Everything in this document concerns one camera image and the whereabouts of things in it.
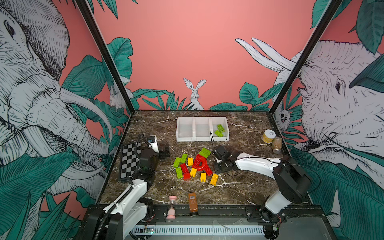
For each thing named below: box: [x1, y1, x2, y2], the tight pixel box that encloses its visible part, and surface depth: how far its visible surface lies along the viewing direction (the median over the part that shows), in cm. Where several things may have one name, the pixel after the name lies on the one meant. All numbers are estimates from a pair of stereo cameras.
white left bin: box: [176, 117, 195, 142], surface depth 109 cm
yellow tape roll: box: [262, 129, 276, 143], surface depth 103 cm
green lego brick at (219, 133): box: [214, 130, 224, 137], surface depth 109 cm
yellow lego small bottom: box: [200, 172, 207, 183], surface depth 86 cm
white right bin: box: [210, 116, 230, 142], surface depth 108 cm
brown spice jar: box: [272, 136, 283, 155], surface depth 99 cm
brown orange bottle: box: [188, 192, 198, 215], surface depth 76 cm
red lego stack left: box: [180, 163, 191, 181], surface depth 88 cm
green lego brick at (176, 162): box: [173, 156, 181, 168], surface depth 92 cm
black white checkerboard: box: [121, 142, 141, 179], surface depth 90 cm
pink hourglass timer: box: [166, 195, 177, 220], surface depth 75 cm
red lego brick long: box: [204, 164, 214, 176], surface depth 90 cm
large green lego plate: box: [198, 147, 212, 159], surface depth 97 cm
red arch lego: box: [193, 154, 208, 171], surface depth 92 cm
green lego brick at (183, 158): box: [179, 153, 188, 164], surface depth 95 cm
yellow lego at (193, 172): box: [190, 167, 197, 178], surface depth 88 cm
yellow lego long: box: [210, 173, 219, 186], surface depth 87 cm
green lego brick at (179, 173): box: [175, 167, 183, 179], surface depth 88 cm
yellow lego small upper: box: [187, 157, 194, 166], surface depth 92 cm
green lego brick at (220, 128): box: [216, 124, 225, 133], surface depth 109 cm
